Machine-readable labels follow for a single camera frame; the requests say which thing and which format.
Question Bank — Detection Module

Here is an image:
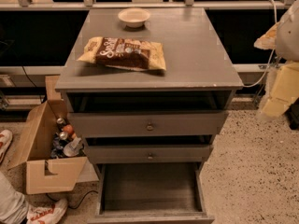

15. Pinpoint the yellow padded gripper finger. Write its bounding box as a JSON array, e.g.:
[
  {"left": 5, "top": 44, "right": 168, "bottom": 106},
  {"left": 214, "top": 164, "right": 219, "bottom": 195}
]
[
  {"left": 259, "top": 62, "right": 299, "bottom": 119},
  {"left": 253, "top": 23, "right": 278, "bottom": 50}
]

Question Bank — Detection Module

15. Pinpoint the brown chip bag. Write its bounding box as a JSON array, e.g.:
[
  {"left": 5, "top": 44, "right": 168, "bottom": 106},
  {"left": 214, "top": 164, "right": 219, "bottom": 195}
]
[{"left": 78, "top": 36, "right": 166, "bottom": 71}]

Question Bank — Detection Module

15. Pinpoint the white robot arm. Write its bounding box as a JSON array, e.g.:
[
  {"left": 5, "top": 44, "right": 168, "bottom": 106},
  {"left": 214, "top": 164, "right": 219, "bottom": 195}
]
[{"left": 254, "top": 0, "right": 299, "bottom": 119}]

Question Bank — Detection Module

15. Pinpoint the grey wooden drawer cabinet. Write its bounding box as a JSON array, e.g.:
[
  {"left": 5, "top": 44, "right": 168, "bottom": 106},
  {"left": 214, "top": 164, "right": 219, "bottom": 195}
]
[{"left": 56, "top": 8, "right": 242, "bottom": 224}]

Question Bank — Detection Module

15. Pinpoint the grey open bottom drawer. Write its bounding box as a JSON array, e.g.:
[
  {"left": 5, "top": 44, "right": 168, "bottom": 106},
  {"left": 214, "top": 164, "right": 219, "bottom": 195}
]
[{"left": 88, "top": 162, "right": 214, "bottom": 224}]

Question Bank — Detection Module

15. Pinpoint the grey middle drawer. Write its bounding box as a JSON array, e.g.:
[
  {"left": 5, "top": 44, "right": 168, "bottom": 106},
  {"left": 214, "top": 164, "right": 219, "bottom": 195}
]
[{"left": 85, "top": 145, "right": 212, "bottom": 164}]

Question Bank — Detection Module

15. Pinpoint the grey top drawer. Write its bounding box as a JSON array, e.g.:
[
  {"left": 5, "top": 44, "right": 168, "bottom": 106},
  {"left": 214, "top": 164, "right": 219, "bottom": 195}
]
[{"left": 68, "top": 111, "right": 228, "bottom": 137}]

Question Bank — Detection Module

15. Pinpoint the crumpled silver white bag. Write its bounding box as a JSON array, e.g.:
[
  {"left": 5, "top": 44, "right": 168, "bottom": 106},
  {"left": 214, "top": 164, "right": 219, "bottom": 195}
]
[{"left": 64, "top": 137, "right": 82, "bottom": 157}]

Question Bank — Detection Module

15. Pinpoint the white ceramic bowl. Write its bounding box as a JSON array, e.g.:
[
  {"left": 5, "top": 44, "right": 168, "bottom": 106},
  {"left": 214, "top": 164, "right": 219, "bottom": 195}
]
[{"left": 118, "top": 7, "right": 150, "bottom": 28}]

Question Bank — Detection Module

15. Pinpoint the orange round fruit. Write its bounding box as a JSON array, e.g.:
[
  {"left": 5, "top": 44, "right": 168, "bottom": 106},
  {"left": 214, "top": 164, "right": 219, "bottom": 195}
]
[{"left": 63, "top": 124, "right": 74, "bottom": 135}]

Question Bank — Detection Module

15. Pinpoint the silver soda can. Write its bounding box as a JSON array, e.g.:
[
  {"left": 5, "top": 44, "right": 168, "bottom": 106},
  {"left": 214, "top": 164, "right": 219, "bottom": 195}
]
[{"left": 56, "top": 118, "right": 66, "bottom": 128}]

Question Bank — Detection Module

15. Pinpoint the silver can in box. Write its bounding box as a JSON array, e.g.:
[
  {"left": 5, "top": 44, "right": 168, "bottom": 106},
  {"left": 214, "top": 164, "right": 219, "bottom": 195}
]
[{"left": 59, "top": 132, "right": 68, "bottom": 140}]

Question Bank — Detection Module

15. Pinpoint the open cardboard box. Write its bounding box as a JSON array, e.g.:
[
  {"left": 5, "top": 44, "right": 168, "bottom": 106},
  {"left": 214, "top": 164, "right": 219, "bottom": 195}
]
[{"left": 8, "top": 76, "right": 94, "bottom": 194}]

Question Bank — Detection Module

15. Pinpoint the white red right sneaker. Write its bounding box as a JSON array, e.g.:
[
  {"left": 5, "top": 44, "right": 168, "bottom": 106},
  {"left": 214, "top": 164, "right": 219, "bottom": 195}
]
[{"left": 26, "top": 199, "right": 68, "bottom": 224}]

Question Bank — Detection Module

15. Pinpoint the white red sneaker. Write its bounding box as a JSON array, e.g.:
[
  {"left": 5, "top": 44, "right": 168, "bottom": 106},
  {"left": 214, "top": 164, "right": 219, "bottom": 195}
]
[
  {"left": 0, "top": 130, "right": 13, "bottom": 163},
  {"left": 26, "top": 199, "right": 68, "bottom": 224}
]

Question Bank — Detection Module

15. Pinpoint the white red left sneaker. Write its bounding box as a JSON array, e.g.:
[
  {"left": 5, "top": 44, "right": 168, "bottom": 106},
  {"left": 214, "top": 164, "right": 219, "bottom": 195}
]
[{"left": 0, "top": 130, "right": 13, "bottom": 163}]

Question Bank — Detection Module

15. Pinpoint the grey trouser leg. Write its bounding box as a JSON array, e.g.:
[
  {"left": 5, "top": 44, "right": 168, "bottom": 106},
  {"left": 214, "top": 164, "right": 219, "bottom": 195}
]
[{"left": 0, "top": 172, "right": 29, "bottom": 224}]

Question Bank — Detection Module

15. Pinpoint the white cable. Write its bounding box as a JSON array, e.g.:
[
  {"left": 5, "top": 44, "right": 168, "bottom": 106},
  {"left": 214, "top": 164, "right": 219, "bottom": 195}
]
[{"left": 242, "top": 0, "right": 279, "bottom": 89}]

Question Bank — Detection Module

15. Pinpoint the black floor cable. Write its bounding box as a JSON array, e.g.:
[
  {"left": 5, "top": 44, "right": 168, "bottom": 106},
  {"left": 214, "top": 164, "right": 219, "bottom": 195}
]
[{"left": 45, "top": 189, "right": 99, "bottom": 210}]

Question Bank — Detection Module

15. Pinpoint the black wall cable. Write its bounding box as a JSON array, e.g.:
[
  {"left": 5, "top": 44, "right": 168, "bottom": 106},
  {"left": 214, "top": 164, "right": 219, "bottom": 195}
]
[{"left": 20, "top": 66, "right": 45, "bottom": 105}]

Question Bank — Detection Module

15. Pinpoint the metal railing frame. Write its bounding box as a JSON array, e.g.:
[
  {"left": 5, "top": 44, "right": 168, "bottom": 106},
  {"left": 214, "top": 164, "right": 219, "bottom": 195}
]
[{"left": 0, "top": 0, "right": 295, "bottom": 87}]

